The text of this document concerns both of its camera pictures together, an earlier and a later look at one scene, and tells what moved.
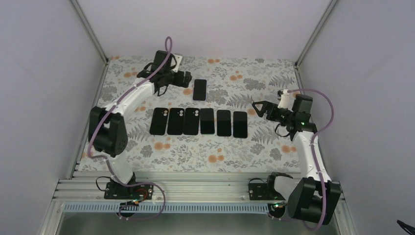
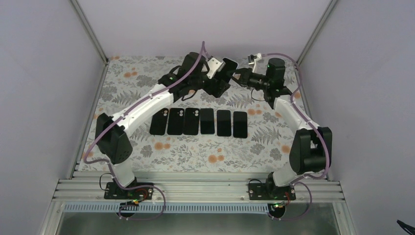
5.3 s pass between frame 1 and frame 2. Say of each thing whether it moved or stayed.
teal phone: stayed
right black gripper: moved
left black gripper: moved
